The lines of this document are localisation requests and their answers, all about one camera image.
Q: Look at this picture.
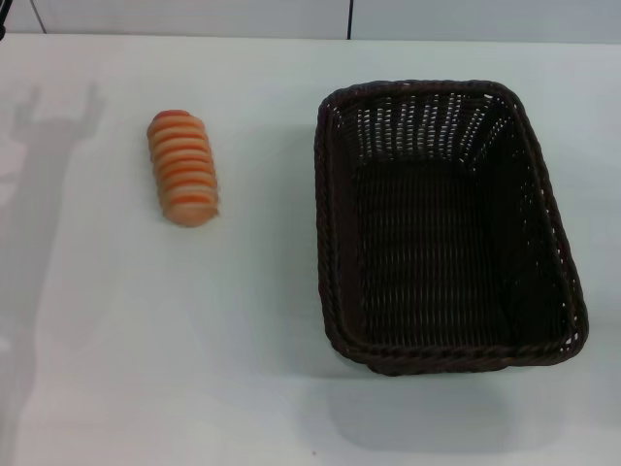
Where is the dark brown wicker basket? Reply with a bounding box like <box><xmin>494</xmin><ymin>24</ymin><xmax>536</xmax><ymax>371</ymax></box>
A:
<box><xmin>313</xmin><ymin>80</ymin><xmax>590</xmax><ymax>376</ymax></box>

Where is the orange striped bread loaf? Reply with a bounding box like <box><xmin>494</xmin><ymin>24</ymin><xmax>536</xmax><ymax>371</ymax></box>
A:
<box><xmin>147</xmin><ymin>109</ymin><xmax>220</xmax><ymax>228</ymax></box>

